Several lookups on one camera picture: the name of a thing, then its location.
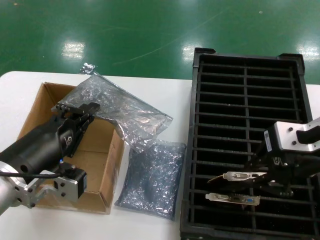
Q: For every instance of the small shiny foil scrap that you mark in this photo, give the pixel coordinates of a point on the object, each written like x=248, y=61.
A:
x=88, y=68

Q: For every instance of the graphics card with silver bracket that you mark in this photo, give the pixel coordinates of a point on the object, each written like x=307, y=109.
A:
x=222, y=197
x=237, y=176

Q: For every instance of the left silver wrist bracket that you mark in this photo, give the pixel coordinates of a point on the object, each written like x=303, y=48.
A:
x=67, y=187

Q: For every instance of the crinkled clear antistatic bag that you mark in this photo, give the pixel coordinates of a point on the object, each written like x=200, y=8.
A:
x=125, y=112

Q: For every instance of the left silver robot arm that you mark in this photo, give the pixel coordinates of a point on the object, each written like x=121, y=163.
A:
x=7, y=192

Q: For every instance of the brown cardboard box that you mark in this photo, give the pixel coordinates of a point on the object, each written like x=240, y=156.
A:
x=100, y=162

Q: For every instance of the black slotted plastic container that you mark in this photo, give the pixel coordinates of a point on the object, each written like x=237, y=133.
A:
x=250, y=105

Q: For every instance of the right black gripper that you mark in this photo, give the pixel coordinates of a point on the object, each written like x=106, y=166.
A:
x=292, y=166

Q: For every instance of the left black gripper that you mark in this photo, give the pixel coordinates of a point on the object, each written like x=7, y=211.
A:
x=42, y=145

